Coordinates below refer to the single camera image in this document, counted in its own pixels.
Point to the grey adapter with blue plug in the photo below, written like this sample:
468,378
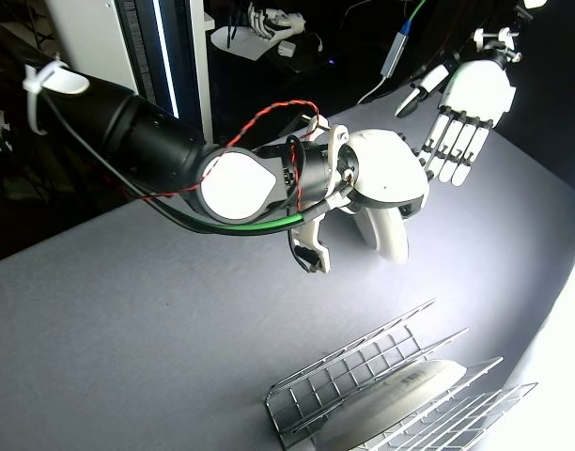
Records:
393,54

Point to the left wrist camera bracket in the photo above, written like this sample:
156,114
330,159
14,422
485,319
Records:
496,35

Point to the black device with blue light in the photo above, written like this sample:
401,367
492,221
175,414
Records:
311,58

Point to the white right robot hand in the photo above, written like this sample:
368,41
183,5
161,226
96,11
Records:
391,174

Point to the spare white robot hand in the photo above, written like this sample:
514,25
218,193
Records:
273,21

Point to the white paper sheet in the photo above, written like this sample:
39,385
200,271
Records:
243,47

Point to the white plate with grey print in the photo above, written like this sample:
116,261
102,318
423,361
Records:
386,413
391,235

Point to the white backdrop sheet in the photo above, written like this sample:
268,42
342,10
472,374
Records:
560,376

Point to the small white charger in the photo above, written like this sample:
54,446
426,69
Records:
286,48

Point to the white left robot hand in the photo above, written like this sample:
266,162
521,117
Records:
480,89

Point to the white robot column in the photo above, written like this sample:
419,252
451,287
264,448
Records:
95,37

